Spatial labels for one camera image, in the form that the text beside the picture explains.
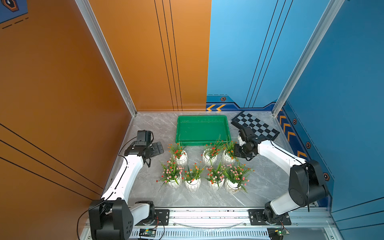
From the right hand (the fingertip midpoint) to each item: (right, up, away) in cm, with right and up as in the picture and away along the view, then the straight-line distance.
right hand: (235, 153), depth 90 cm
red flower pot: (-33, -1, -4) cm, 33 cm away
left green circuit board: (-47, -35, -18) cm, 61 cm away
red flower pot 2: (-16, +1, -5) cm, 17 cm away
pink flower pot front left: (-36, -8, -16) cm, 40 cm away
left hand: (-48, +4, -5) cm, 48 cm away
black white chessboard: (+22, +14, +16) cm, 31 cm away
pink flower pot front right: (-4, -8, -17) cm, 20 cm away
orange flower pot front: (-26, -10, -14) cm, 31 cm away
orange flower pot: (-5, -1, -4) cm, 7 cm away
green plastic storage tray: (-19, +13, +20) cm, 31 cm away
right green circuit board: (+15, -35, -19) cm, 42 cm away
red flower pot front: (-14, -9, -18) cm, 24 cm away
